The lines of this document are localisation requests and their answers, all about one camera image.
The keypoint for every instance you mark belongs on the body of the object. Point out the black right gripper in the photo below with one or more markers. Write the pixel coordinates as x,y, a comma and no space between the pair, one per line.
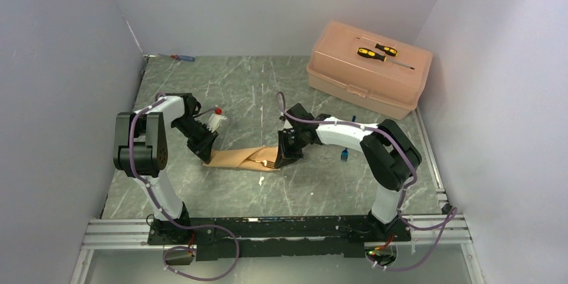
285,156

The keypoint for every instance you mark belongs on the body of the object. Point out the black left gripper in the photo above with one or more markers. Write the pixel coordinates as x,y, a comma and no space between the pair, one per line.
202,149

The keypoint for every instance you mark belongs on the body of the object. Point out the gold metal fork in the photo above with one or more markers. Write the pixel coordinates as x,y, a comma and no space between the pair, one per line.
264,163

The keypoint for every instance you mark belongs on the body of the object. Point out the peach satin napkin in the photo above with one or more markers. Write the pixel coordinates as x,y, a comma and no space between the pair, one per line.
246,159

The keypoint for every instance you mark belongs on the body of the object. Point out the blue plastic fork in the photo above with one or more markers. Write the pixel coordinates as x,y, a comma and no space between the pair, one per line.
345,153

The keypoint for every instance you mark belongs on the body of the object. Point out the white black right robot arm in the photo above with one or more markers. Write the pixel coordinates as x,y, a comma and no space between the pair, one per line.
390,155

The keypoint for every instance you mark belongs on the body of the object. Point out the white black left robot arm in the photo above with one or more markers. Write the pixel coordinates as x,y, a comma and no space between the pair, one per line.
141,150

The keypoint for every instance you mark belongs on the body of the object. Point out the red blue screwdriver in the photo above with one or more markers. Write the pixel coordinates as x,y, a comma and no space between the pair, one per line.
180,57

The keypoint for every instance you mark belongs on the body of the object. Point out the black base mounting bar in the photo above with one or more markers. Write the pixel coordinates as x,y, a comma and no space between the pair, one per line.
282,236

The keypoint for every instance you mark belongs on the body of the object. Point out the large yellow black screwdriver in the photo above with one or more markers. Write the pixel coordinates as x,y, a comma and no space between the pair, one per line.
370,54

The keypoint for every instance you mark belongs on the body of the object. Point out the peach plastic toolbox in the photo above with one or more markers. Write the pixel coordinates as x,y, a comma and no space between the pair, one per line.
392,90

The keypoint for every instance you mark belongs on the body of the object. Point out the small yellow black screwdriver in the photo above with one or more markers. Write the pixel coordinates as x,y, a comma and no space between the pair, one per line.
388,50

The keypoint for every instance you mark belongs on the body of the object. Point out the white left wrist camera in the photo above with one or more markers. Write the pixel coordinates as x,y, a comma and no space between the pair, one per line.
216,119

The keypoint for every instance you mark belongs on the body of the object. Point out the aluminium frame rail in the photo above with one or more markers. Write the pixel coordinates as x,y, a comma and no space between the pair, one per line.
133,234

